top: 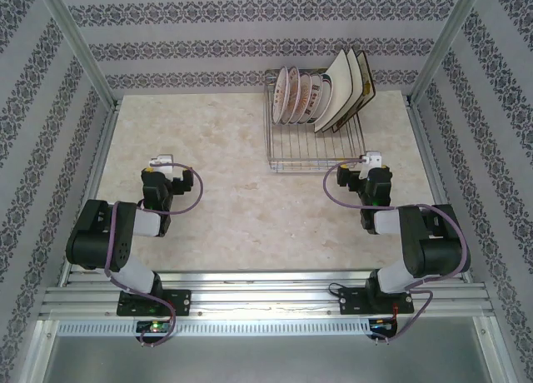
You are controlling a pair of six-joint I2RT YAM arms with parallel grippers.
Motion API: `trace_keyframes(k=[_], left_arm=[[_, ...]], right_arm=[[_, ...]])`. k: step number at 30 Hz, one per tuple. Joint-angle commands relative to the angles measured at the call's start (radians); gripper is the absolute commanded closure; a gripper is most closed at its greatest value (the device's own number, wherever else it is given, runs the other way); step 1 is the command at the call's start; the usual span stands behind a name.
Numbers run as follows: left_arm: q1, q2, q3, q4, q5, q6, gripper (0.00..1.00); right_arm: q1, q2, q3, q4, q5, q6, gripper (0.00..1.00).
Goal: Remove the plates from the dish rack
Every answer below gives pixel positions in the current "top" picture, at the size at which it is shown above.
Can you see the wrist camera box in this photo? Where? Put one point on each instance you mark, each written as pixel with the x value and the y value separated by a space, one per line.
pixel 372 160
pixel 163 162

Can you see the aluminium frame post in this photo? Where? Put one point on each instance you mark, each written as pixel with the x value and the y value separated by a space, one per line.
pixel 75 37
pixel 445 37

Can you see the teal rimmed round plate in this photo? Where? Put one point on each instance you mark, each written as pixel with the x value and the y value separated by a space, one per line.
pixel 325 91

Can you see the grey metal panel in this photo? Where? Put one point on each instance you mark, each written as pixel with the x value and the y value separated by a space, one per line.
pixel 266 358

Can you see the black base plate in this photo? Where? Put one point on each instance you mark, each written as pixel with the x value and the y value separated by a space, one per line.
pixel 179 301
pixel 352 301

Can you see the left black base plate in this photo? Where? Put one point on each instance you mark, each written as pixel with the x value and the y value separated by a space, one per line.
pixel 179 301

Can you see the controller board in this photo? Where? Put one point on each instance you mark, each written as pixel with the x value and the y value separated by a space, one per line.
pixel 152 327
pixel 381 325

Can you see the right aluminium side rail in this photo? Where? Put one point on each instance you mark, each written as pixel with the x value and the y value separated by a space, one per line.
pixel 426 150

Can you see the right aluminium frame post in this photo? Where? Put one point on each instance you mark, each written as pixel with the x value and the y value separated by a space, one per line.
pixel 445 37

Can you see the right controller board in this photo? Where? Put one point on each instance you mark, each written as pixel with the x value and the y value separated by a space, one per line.
pixel 381 325

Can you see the left aluminium frame post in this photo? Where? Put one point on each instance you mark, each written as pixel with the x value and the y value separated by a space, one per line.
pixel 75 37

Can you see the round plate with red characters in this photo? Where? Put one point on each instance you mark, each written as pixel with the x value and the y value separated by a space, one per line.
pixel 315 95

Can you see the left aluminium side rail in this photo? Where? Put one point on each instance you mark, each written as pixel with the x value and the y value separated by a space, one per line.
pixel 102 150

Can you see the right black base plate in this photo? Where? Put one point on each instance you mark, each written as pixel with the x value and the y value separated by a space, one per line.
pixel 352 301

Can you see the aluminium front rail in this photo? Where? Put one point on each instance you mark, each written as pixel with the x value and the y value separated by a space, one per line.
pixel 266 299

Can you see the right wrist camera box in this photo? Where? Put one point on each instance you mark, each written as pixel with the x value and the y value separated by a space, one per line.
pixel 372 160

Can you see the aluminium side rail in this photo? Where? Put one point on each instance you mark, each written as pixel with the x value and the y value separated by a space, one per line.
pixel 102 150
pixel 426 150

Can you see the floral square plate black rim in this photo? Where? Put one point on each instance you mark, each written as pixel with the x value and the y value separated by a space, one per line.
pixel 366 87

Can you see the left controller board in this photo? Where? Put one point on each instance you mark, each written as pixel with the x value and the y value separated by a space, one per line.
pixel 152 327

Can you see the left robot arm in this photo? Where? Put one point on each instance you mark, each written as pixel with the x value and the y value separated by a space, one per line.
pixel 100 233

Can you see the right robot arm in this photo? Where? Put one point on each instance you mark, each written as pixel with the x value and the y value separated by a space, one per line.
pixel 433 250

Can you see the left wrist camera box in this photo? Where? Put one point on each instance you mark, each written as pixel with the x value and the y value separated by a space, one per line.
pixel 163 162

